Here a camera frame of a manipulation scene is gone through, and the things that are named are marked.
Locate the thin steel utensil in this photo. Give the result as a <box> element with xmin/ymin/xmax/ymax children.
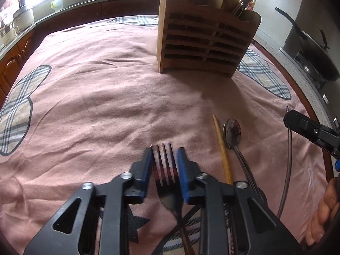
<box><xmin>277</xmin><ymin>127</ymin><xmax>293</xmax><ymax>219</ymax></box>

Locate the wooden utensil holder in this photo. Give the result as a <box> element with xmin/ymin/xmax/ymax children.
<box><xmin>156</xmin><ymin>0</ymin><xmax>261</xmax><ymax>77</ymax></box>

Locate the white rice cooker pot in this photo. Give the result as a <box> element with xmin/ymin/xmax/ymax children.
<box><xmin>13</xmin><ymin>5</ymin><xmax>35</xmax><ymax>32</ymax></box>

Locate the wooden chopstick right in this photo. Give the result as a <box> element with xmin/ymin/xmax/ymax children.
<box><xmin>212</xmin><ymin>115</ymin><xmax>233</xmax><ymax>185</ymax></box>

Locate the person right hand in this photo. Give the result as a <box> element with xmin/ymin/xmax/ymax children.
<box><xmin>305</xmin><ymin>177</ymin><xmax>339</xmax><ymax>246</ymax></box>

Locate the black wok pan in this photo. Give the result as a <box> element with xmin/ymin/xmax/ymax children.
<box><xmin>275</xmin><ymin>7</ymin><xmax>339</xmax><ymax>81</ymax></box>

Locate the steel spoon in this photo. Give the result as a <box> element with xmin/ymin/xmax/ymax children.
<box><xmin>222</xmin><ymin>119</ymin><xmax>262</xmax><ymax>198</ymax></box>

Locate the green handled clear jug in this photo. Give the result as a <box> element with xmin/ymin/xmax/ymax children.
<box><xmin>50</xmin><ymin>0</ymin><xmax>63</xmax><ymax>12</ymax></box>

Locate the small white kettle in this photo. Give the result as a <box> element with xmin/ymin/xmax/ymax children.
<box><xmin>1</xmin><ymin>23</ymin><xmax>20</xmax><ymax>45</ymax></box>

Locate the steel fork dark handle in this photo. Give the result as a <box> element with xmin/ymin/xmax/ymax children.
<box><xmin>153</xmin><ymin>143</ymin><xmax>195</xmax><ymax>254</ymax></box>

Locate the pink bedsheet tablecloth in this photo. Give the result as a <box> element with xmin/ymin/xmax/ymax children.
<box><xmin>0</xmin><ymin>15</ymin><xmax>329</xmax><ymax>255</ymax></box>

